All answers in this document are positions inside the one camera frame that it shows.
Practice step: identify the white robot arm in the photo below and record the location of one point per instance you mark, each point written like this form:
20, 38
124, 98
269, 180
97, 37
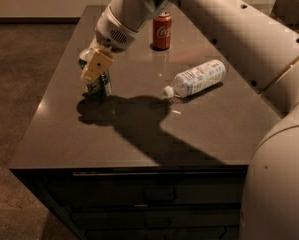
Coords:
266, 54

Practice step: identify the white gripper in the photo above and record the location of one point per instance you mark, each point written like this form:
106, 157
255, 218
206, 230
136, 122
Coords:
113, 34

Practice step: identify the green soda can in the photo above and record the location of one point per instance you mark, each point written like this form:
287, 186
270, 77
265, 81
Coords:
101, 87

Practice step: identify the dark drawer cabinet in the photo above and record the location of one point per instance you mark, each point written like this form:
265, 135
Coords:
141, 205

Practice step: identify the clear plastic water bottle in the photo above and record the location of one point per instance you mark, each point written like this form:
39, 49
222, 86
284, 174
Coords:
196, 79

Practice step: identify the red cola can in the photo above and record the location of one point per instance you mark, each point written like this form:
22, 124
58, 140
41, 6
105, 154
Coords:
162, 31

